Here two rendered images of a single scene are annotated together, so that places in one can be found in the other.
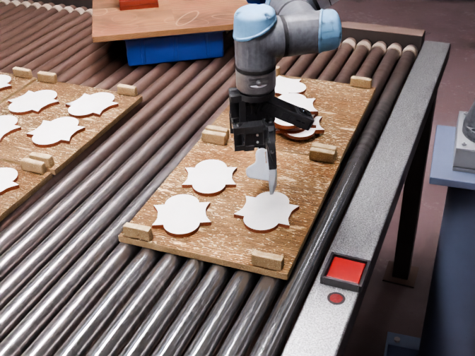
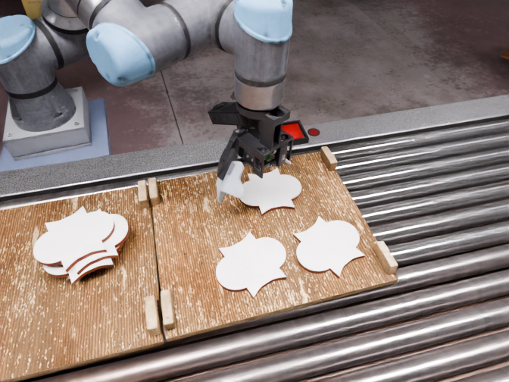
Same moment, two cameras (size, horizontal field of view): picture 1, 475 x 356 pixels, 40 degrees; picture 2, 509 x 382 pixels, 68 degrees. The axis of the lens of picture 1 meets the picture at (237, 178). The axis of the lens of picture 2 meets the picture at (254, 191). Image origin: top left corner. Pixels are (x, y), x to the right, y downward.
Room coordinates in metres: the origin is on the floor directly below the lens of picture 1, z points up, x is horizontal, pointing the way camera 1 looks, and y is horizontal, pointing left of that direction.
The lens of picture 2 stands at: (1.43, 0.35, 1.53)
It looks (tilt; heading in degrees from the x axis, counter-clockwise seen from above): 48 degrees down; 233
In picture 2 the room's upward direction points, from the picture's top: straight up
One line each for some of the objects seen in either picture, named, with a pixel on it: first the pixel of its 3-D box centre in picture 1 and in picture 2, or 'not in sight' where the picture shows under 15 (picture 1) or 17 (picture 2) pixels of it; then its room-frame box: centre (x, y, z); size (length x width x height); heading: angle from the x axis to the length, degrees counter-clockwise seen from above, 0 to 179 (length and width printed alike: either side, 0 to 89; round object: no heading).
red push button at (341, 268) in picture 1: (346, 272); (289, 133); (0.91, -0.19, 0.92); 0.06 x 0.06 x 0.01; 67
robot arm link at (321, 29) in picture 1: (305, 29); (201, 18); (1.16, -0.14, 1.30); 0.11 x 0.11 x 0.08; 12
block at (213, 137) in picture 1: (214, 137); (167, 309); (1.38, 0.05, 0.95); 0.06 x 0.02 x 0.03; 68
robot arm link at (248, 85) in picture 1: (256, 79); (260, 86); (1.13, -0.04, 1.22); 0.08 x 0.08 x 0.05
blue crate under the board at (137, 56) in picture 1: (170, 30); not in sight; (2.06, 0.20, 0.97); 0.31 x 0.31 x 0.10; 9
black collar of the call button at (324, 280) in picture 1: (346, 271); (289, 133); (0.91, -0.19, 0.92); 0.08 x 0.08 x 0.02; 67
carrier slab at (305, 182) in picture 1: (237, 198); (260, 228); (1.15, 0.00, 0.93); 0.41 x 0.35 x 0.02; 158
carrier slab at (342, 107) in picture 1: (293, 113); (39, 276); (1.54, -0.15, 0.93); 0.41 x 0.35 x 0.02; 157
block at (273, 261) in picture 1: (267, 260); (328, 158); (0.92, -0.05, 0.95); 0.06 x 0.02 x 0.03; 68
